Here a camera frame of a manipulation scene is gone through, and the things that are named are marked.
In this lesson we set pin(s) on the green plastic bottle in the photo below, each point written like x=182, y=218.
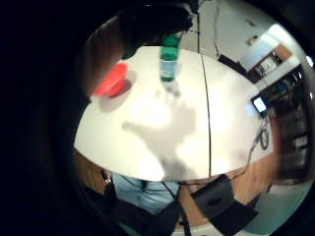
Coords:
x=169, y=62

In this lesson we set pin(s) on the the person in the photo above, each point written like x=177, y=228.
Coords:
x=147, y=195

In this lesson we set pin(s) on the dark shelf unit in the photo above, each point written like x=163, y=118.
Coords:
x=288, y=124

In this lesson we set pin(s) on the black chair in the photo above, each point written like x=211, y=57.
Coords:
x=223, y=206

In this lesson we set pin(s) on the small device with lit screen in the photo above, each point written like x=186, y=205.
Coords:
x=260, y=105

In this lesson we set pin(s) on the framed wall picture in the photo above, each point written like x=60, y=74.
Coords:
x=268, y=65

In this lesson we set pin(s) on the red bowl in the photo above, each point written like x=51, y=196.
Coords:
x=112, y=80

